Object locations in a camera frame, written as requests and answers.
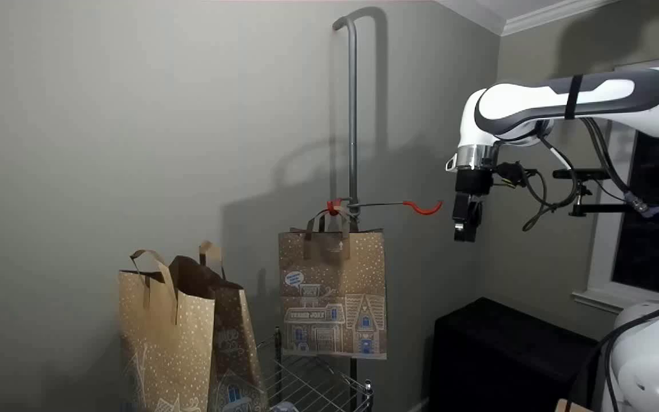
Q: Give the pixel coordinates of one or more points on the grey metal pole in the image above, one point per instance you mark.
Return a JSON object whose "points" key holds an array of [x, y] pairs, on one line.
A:
{"points": [[353, 115]]}

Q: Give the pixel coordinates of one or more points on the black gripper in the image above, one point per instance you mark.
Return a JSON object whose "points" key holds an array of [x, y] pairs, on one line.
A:
{"points": [[472, 188]]}

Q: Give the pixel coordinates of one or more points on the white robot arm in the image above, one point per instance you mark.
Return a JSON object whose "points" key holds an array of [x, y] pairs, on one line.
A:
{"points": [[543, 100]]}

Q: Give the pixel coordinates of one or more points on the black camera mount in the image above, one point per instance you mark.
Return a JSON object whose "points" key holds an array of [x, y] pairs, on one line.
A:
{"points": [[585, 175]]}

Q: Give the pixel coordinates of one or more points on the black cabinet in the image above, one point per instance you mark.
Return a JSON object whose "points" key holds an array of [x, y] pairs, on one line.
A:
{"points": [[505, 357]]}

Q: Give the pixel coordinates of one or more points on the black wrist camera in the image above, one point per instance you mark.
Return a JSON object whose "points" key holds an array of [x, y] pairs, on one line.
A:
{"points": [[514, 175]]}

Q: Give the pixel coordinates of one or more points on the tan gold dotted gift bag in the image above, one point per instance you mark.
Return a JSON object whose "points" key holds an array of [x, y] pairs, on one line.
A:
{"points": [[165, 343]]}

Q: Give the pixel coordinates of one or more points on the brown house print gift bag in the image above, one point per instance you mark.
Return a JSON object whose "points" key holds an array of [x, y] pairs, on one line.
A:
{"points": [[333, 299]]}

